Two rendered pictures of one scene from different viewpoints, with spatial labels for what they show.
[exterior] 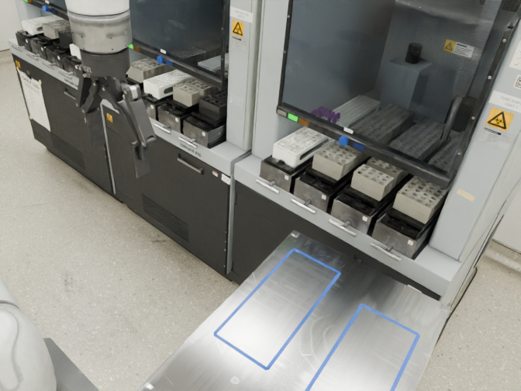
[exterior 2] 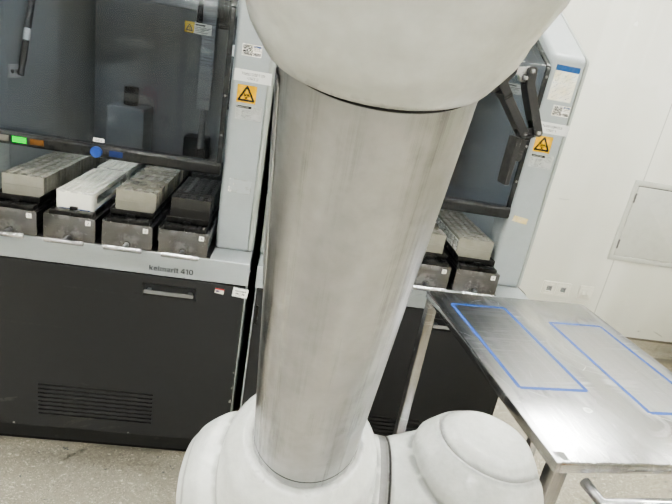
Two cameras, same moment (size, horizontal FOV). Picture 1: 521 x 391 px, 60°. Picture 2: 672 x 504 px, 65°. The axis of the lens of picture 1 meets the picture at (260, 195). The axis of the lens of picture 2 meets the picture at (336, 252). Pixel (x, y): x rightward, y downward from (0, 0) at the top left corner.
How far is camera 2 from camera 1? 102 cm
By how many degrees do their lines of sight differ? 42
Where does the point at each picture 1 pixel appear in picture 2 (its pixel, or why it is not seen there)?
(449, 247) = (508, 276)
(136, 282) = not seen: outside the picture
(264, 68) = not seen: hidden behind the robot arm
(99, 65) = not seen: hidden behind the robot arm
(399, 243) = (482, 284)
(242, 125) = (247, 218)
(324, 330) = (563, 347)
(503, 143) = (547, 164)
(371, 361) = (612, 353)
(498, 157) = (544, 177)
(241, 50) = (251, 120)
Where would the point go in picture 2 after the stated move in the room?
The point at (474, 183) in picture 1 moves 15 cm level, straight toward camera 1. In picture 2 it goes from (526, 206) to (555, 222)
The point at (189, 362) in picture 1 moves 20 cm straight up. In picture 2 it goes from (545, 417) to (584, 311)
